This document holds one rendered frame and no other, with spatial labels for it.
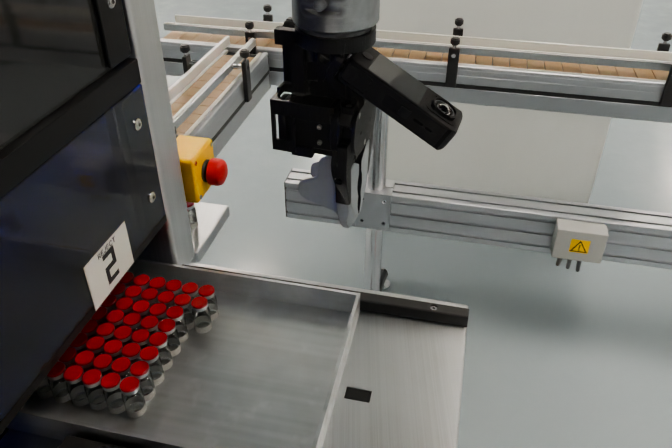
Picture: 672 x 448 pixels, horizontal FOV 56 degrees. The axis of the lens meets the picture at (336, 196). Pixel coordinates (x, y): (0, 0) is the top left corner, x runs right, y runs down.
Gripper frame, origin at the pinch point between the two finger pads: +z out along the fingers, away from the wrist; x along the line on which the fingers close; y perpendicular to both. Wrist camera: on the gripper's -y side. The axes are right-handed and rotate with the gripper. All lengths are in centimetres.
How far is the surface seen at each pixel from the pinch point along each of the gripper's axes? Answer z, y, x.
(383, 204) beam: 58, 17, -85
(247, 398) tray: 20.9, 9.2, 9.9
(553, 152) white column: 68, -26, -148
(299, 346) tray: 20.9, 6.5, 0.7
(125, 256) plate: 8.3, 25.9, 5.1
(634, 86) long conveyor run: 17, -36, -88
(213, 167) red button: 8.3, 25.7, -15.9
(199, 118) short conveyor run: 16, 44, -43
